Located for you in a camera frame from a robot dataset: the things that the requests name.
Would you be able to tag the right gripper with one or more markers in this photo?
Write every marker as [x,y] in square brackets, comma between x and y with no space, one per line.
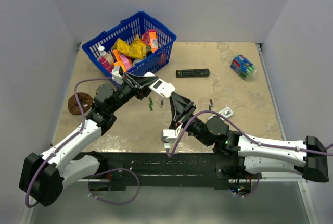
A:
[179,105]

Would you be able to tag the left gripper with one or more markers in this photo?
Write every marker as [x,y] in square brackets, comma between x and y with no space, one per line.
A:
[137,84]

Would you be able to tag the white battery cover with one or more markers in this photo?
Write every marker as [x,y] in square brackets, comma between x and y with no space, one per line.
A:
[167,90]

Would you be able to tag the white red remote control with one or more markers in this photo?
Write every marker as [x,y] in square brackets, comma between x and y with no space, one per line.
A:
[158,83]

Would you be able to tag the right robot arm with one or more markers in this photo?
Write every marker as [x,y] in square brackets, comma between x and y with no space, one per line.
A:
[252,155]

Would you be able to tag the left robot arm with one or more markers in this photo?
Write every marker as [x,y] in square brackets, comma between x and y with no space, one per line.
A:
[44,176]

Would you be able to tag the black TV remote control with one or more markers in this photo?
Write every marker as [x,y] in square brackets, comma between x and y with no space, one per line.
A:
[192,73]

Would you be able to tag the white grey remote control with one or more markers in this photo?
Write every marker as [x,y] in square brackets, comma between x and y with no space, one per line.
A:
[226,113]

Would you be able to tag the small orange box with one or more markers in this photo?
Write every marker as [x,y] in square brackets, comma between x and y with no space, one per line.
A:
[121,64]

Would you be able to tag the yellow snack bag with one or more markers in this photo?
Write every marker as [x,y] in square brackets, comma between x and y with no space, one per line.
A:
[135,50]

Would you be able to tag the blue plastic shopping basket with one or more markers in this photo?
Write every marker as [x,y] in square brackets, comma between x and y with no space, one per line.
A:
[128,28]

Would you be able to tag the white cap bottle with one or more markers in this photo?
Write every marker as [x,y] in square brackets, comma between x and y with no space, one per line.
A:
[107,56]

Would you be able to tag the orange pink box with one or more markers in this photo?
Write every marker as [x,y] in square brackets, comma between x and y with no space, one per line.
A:
[150,39]

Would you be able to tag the blue green sponge pack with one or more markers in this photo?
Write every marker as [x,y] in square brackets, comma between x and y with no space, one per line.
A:
[243,67]

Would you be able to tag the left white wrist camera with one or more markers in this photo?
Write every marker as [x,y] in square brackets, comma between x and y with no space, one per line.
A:
[117,74]

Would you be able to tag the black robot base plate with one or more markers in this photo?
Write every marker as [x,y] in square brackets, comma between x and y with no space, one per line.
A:
[195,170]

